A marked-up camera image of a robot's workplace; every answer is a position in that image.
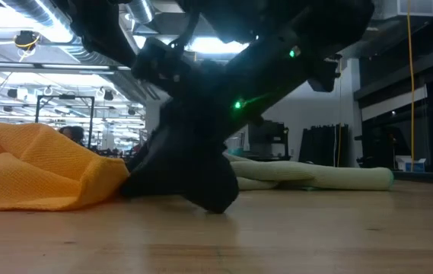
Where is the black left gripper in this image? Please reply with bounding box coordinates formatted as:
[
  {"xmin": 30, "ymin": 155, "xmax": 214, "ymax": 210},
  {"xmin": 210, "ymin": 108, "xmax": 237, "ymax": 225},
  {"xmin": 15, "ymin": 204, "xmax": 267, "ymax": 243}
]
[{"xmin": 131, "ymin": 36, "xmax": 198, "ymax": 98}]

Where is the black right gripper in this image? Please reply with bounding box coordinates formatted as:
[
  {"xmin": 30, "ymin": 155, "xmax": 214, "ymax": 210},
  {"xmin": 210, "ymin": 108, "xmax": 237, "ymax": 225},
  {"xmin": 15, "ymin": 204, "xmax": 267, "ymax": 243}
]
[{"xmin": 119, "ymin": 75, "xmax": 263, "ymax": 213}]

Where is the pale green teal-edged towel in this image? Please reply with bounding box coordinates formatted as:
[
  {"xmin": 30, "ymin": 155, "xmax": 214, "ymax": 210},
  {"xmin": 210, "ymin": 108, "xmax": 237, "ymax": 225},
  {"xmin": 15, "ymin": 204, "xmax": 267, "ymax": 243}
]
[{"xmin": 221, "ymin": 151, "xmax": 396, "ymax": 193}]

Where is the orange microfiber towel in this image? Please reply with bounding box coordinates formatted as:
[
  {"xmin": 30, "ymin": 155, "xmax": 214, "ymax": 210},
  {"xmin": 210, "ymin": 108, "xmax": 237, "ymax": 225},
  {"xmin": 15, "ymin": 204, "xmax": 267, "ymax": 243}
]
[{"xmin": 0, "ymin": 119, "xmax": 131, "ymax": 212}]

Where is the ceiling light strip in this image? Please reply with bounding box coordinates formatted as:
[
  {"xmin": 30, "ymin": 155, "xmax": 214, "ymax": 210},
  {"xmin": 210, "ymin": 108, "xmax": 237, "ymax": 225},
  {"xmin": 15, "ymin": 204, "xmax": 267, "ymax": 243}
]
[{"xmin": 0, "ymin": 62, "xmax": 132, "ymax": 75}]

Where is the black cabinet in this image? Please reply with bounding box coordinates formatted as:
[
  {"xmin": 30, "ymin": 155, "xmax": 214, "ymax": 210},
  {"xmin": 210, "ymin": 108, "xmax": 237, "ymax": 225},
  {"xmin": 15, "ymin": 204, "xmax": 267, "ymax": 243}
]
[{"xmin": 247, "ymin": 119, "xmax": 291, "ymax": 161}]

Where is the person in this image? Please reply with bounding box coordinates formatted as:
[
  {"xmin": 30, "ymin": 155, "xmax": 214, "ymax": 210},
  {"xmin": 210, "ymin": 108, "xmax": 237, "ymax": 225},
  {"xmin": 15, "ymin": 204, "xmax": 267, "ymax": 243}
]
[{"xmin": 58, "ymin": 125, "xmax": 86, "ymax": 148}]

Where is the black curtain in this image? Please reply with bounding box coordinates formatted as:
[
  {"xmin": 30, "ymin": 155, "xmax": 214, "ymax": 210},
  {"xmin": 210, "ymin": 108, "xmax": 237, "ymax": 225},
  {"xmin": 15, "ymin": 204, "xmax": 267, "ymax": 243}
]
[{"xmin": 298, "ymin": 123, "xmax": 351, "ymax": 168}]

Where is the white blue box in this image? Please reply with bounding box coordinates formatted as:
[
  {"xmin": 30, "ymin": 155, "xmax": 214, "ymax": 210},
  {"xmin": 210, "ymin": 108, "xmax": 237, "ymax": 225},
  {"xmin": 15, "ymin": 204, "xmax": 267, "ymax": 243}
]
[{"xmin": 394, "ymin": 155, "xmax": 428, "ymax": 174}]

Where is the white ceiling unit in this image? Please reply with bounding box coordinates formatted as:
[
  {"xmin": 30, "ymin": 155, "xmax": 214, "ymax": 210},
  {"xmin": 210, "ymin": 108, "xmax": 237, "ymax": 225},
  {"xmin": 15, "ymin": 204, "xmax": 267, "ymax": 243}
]
[{"xmin": 371, "ymin": 0, "xmax": 433, "ymax": 20}]

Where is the black stand frame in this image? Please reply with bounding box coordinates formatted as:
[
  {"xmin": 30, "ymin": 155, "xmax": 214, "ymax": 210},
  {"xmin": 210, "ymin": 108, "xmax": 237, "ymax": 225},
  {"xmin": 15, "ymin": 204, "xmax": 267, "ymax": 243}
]
[{"xmin": 34, "ymin": 94, "xmax": 96, "ymax": 150}]

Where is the silver ceiling duct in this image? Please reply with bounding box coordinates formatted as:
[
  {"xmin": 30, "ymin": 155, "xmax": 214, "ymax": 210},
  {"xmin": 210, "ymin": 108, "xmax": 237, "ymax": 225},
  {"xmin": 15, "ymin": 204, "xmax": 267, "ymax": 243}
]
[{"xmin": 1, "ymin": 0, "xmax": 133, "ymax": 69}]

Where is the ceiling cable reel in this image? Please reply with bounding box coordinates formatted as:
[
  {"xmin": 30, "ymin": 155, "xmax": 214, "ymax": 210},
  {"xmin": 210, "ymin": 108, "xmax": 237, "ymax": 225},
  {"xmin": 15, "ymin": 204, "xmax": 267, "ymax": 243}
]
[{"xmin": 13, "ymin": 29, "xmax": 42, "ymax": 53}]

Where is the black aluminium table frame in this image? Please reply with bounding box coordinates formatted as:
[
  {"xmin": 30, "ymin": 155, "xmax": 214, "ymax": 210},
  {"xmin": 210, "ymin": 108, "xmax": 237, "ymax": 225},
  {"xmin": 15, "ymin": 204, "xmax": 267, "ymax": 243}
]
[{"xmin": 390, "ymin": 170, "xmax": 433, "ymax": 186}]

